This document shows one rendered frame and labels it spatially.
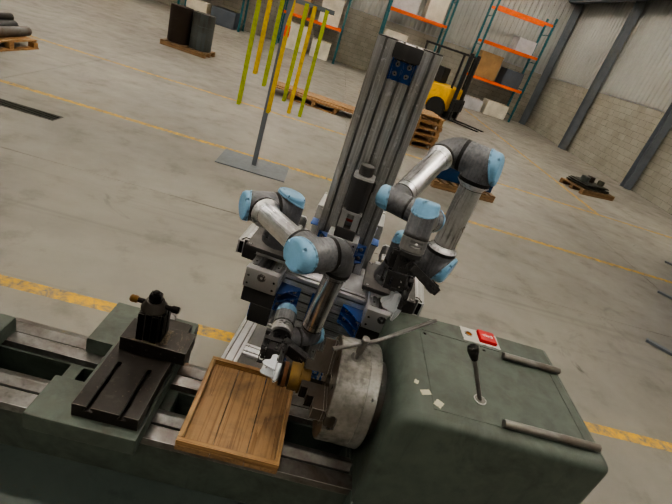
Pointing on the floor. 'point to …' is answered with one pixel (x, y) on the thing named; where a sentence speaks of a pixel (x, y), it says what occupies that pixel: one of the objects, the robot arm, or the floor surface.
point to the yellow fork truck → (440, 100)
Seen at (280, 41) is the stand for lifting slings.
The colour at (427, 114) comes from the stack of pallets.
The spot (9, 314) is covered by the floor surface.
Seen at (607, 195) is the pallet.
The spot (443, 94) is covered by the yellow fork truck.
